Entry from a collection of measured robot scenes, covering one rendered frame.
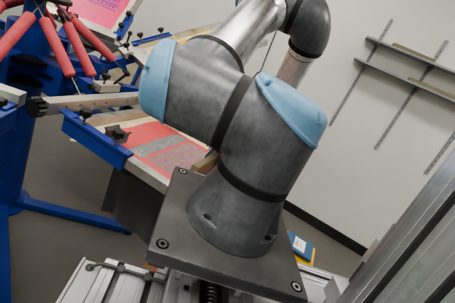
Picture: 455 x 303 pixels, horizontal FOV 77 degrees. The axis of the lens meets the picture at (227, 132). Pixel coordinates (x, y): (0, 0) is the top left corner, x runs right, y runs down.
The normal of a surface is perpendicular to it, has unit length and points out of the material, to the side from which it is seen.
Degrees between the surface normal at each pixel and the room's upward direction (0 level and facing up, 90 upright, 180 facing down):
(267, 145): 90
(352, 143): 90
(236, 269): 0
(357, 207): 90
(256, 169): 90
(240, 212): 73
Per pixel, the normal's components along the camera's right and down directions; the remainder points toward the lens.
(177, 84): -0.10, 0.00
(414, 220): -0.92, -0.36
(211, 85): 0.06, -0.30
